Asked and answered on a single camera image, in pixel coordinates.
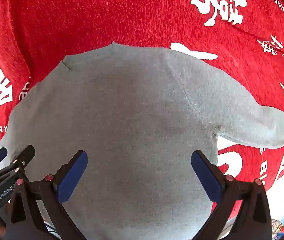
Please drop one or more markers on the colourful printed packet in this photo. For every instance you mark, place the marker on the colourful printed packet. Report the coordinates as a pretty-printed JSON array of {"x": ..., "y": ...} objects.
[{"x": 279, "y": 227}]

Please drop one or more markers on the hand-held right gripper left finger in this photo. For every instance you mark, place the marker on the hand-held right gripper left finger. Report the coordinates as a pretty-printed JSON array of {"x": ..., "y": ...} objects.
[{"x": 71, "y": 178}]

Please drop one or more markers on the grey knit sweater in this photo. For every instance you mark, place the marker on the grey knit sweater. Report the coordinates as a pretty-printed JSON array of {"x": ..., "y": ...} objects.
[{"x": 132, "y": 120}]

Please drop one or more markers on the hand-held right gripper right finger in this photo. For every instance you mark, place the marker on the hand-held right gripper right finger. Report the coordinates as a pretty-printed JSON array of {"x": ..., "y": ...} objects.
[{"x": 207, "y": 178}]

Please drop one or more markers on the red printed blanket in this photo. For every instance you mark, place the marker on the red printed blanket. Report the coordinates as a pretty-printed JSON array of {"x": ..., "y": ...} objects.
[{"x": 107, "y": 12}]

